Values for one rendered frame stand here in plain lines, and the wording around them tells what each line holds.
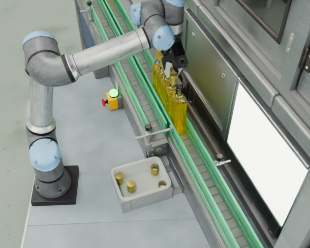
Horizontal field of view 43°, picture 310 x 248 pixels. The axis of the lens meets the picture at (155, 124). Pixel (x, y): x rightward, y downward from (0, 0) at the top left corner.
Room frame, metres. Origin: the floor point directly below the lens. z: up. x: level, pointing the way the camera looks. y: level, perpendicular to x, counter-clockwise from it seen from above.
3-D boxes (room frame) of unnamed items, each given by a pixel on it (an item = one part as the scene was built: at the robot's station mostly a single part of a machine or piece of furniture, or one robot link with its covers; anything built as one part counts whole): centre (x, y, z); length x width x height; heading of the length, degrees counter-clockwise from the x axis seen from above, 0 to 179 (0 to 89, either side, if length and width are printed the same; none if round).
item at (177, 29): (1.27, -0.06, 1.37); 0.08 x 0.08 x 0.05
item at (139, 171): (0.97, 0.06, 0.80); 0.22 x 0.17 x 0.09; 110
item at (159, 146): (1.12, -0.01, 0.85); 0.09 x 0.04 x 0.07; 110
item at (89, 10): (2.10, 0.41, 0.94); 0.07 x 0.04 x 0.13; 110
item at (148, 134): (1.11, 0.00, 0.95); 0.17 x 0.03 x 0.12; 110
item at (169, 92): (1.25, -0.08, 0.99); 0.06 x 0.06 x 0.21; 21
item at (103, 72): (1.76, 0.31, 0.79); 0.08 x 0.08 x 0.08; 20
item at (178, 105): (1.20, -0.10, 0.99); 0.06 x 0.06 x 0.21; 20
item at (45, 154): (0.98, 0.43, 0.95); 0.13 x 0.12 x 0.14; 20
